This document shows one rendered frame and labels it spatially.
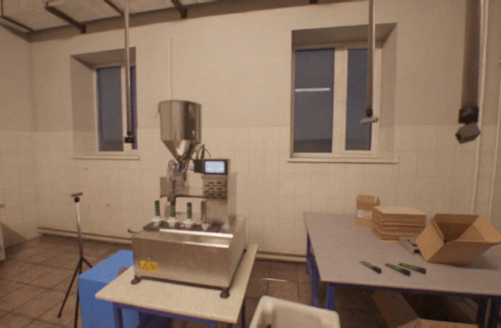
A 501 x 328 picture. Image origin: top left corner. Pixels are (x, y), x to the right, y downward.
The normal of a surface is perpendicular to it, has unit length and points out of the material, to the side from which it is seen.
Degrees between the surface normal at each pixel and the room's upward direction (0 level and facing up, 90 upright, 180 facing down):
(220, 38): 90
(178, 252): 90
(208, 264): 90
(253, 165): 90
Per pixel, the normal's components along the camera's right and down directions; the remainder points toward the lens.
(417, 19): -0.18, 0.07
